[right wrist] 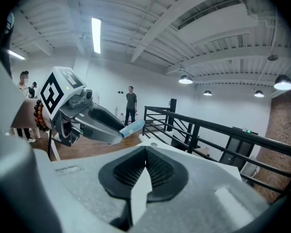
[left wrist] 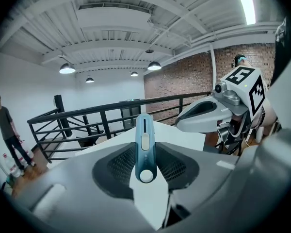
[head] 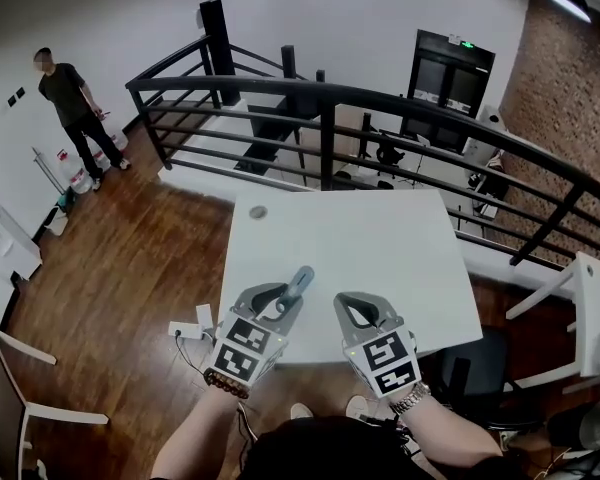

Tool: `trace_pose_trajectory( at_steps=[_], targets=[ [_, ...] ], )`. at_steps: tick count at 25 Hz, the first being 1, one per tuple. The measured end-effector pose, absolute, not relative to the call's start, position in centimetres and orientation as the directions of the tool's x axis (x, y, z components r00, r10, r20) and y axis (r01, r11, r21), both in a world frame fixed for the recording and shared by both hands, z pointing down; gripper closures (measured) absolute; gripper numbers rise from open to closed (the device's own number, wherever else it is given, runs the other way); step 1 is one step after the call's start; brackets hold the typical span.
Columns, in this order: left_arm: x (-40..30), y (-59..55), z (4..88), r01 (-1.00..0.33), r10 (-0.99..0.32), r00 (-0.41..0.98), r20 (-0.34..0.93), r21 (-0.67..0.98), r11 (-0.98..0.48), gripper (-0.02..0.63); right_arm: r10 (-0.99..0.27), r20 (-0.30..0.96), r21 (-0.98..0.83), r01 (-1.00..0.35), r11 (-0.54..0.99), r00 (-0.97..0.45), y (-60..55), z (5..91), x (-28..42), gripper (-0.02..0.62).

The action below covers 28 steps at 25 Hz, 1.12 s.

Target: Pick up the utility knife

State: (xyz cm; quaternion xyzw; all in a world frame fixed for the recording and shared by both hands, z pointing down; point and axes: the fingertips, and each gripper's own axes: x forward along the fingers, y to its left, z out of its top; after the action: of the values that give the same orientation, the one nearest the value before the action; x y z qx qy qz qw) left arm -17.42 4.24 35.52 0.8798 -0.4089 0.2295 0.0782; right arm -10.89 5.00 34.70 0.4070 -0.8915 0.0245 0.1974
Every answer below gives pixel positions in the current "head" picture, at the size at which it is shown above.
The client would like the white bag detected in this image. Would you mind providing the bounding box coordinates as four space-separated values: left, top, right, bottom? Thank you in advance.
43 206 69 237

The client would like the person's left forearm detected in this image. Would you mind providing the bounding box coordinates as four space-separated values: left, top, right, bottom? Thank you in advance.
149 385 246 480

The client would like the thin black cable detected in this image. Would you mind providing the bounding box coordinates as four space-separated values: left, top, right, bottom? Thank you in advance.
172 335 216 377

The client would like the large white table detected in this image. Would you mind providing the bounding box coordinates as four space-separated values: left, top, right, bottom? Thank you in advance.
218 189 484 367

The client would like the dark bead bracelet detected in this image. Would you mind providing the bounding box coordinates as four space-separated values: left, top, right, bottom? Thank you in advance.
203 367 251 400

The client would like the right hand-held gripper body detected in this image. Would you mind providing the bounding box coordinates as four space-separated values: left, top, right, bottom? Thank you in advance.
342 316 422 402

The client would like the metal stand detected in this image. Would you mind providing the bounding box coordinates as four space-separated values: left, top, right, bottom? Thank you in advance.
31 146 67 199

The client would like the black office chair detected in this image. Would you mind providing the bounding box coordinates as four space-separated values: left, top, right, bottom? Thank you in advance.
376 144 407 168

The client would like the white power strip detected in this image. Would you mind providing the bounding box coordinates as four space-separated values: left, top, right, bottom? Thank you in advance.
167 321 205 340

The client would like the black glass door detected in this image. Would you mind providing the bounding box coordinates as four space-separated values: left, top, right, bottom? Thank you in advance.
401 28 497 154

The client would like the person's black clothing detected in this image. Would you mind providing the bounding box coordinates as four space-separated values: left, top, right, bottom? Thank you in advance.
239 415 431 480

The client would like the black square pillar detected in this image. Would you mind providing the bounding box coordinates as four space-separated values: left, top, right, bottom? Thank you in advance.
198 0 241 108

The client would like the silver metal wristwatch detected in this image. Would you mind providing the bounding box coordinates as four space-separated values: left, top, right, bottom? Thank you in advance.
388 381 432 417

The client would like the white box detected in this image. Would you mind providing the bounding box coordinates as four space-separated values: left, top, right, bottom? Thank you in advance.
0 183 44 282

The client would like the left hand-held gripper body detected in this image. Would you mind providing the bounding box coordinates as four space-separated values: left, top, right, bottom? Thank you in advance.
211 306 288 388

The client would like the black metal railing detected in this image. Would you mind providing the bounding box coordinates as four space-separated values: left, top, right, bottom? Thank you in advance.
124 35 600 269

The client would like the white furniture frame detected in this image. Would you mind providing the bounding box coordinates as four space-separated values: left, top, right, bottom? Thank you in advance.
0 317 110 480

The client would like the small white table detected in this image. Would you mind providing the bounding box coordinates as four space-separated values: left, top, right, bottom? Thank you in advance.
504 250 600 394

